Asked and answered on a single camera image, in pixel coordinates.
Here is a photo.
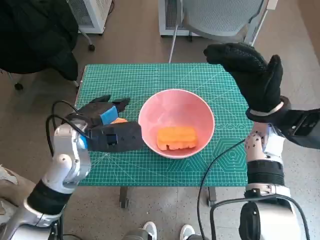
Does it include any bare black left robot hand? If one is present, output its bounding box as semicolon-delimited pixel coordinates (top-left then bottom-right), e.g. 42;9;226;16
74;94;132;126

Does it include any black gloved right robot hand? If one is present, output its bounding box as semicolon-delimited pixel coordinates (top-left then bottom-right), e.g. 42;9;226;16
203;42;284;114

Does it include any round bread bun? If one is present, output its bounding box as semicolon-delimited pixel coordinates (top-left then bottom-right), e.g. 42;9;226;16
109;117;129;125

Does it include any pink bowl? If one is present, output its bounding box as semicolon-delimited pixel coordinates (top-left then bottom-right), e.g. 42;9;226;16
138;89;216;160

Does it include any rectangular orange bread loaf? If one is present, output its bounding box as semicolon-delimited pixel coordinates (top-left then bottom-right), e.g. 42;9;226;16
156;126;198;152

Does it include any white metal rod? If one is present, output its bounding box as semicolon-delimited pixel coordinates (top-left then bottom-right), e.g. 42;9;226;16
249;9;270;47
168;23;181;64

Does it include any office chair base with casters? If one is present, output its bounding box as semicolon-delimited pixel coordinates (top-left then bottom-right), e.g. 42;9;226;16
8;31;96;91

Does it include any green cutting mat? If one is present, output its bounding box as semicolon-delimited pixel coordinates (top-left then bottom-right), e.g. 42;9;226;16
74;63;253;187

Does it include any grey mesh chair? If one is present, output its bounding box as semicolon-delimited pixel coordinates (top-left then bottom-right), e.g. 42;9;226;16
181;0;278;47

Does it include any black table leg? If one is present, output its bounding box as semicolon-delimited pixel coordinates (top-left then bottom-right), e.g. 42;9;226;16
207;186;217;207
119;186;130;208

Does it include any white vented cabinet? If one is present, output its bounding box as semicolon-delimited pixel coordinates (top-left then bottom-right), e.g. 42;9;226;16
158;0;201;38
66;0;113;35

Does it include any white shoe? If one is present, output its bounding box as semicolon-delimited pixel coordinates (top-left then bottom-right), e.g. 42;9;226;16
142;221;158;240
180;224;196;240

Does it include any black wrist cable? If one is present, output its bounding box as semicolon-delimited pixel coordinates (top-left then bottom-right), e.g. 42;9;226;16
45;99;90;156

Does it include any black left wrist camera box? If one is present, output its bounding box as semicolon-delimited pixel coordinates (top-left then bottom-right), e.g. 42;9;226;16
87;121;145;153

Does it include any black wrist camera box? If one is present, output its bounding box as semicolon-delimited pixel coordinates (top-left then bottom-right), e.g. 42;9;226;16
87;121;145;153
277;108;320;151

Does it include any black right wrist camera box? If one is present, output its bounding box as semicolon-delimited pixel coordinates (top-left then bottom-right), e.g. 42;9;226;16
277;108;320;151

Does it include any black looped cable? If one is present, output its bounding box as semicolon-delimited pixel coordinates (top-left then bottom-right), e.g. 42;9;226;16
209;196;311;240

